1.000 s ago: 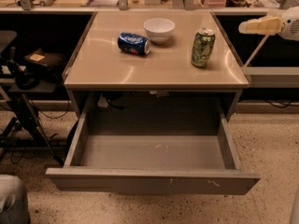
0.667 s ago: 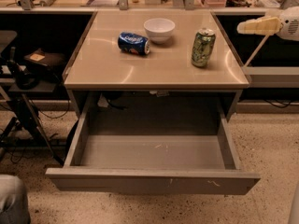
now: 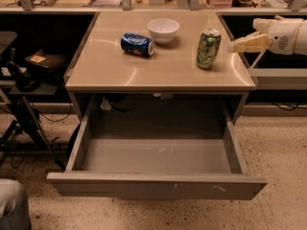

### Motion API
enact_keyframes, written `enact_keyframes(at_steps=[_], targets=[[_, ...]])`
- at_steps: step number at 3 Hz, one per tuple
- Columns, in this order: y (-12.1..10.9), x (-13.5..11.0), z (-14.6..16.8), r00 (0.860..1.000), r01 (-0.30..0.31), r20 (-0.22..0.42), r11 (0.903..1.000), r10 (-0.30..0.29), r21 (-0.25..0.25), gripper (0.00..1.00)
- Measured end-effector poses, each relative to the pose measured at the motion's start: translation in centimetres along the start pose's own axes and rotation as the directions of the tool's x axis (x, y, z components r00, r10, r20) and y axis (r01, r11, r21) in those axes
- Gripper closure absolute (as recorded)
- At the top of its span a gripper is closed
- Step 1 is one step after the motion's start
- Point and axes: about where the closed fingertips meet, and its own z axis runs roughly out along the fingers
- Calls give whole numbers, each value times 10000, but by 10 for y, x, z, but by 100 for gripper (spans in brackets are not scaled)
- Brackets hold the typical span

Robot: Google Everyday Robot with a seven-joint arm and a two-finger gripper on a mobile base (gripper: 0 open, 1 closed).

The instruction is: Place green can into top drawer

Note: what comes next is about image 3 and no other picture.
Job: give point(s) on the blue Pepsi can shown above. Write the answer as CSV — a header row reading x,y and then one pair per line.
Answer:
x,y
137,44

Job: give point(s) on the grey trouser knee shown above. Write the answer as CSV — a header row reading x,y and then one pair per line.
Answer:
x,y
14,206

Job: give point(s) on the white bowl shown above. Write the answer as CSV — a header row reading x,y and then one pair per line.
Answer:
x,y
163,30

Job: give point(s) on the green soda can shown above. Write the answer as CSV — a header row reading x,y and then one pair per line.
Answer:
x,y
208,48

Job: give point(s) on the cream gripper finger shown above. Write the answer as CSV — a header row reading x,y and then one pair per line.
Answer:
x,y
262,25
252,43

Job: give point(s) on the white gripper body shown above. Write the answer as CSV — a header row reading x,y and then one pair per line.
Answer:
x,y
283,37

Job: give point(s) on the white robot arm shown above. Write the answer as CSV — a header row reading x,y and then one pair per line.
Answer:
x,y
281,35

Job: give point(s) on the open grey top drawer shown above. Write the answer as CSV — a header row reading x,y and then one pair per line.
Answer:
x,y
146,148

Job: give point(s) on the grey drawer cabinet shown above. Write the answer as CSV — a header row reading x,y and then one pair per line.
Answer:
x,y
102,65

